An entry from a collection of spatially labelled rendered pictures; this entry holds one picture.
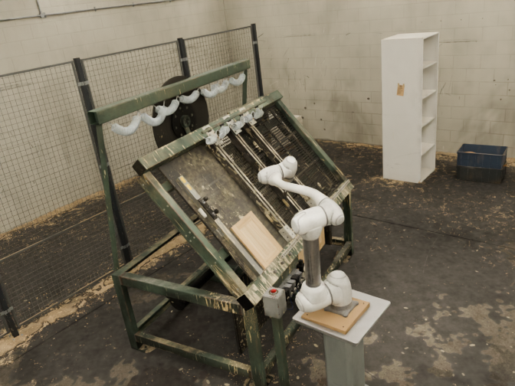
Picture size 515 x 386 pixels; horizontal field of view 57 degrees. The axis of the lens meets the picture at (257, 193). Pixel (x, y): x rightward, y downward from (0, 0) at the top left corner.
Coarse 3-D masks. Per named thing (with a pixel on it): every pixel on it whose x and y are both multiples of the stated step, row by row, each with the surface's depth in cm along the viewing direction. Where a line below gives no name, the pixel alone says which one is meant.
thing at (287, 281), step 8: (288, 272) 378; (296, 272) 376; (280, 280) 367; (288, 280) 367; (296, 280) 369; (280, 288) 363; (288, 288) 359; (296, 288) 369; (288, 296) 357; (288, 304) 361
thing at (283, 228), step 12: (216, 144) 391; (216, 156) 398; (228, 156) 398; (228, 168) 397; (240, 180) 396; (252, 192) 394; (264, 204) 394; (276, 216) 396; (276, 228) 397; (288, 228) 396; (288, 240) 396
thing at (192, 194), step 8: (184, 184) 354; (192, 192) 354; (192, 200) 355; (208, 216) 354; (216, 224) 354; (224, 232) 353; (232, 240) 353; (240, 248) 354; (240, 256) 355; (248, 256) 355; (248, 264) 354; (256, 264) 356; (256, 272) 353
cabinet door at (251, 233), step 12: (252, 216) 385; (240, 228) 369; (252, 228) 378; (264, 228) 386; (240, 240) 364; (252, 240) 370; (264, 240) 379; (276, 240) 387; (252, 252) 363; (264, 252) 372; (276, 252) 380; (264, 264) 364
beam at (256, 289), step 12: (348, 192) 491; (300, 240) 401; (276, 264) 367; (288, 264) 376; (264, 276) 353; (276, 276) 360; (252, 288) 339; (264, 288) 347; (240, 300) 337; (252, 300) 333
